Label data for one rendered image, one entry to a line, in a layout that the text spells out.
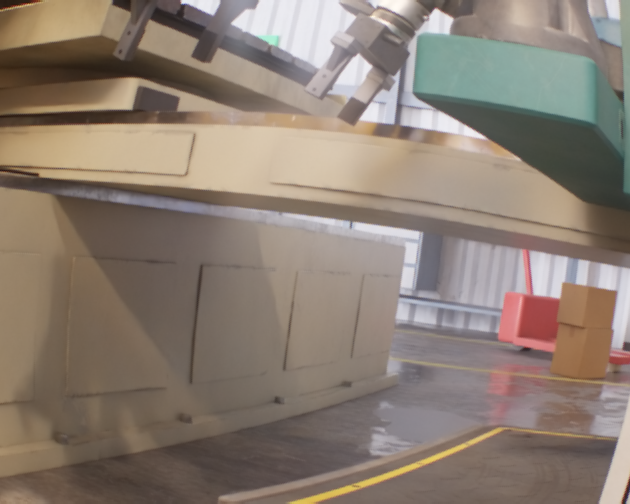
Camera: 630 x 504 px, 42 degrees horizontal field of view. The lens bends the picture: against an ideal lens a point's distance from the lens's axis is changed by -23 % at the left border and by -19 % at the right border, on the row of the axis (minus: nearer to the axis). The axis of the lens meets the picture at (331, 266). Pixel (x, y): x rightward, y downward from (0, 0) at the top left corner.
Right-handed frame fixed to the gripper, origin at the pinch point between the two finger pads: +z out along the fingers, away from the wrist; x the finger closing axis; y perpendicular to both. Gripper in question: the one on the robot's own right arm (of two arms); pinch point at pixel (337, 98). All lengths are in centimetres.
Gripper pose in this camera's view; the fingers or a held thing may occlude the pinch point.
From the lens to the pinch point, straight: 134.3
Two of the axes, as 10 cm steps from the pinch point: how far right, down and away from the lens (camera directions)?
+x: 3.3, 1.6, 9.3
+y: 7.8, 5.2, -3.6
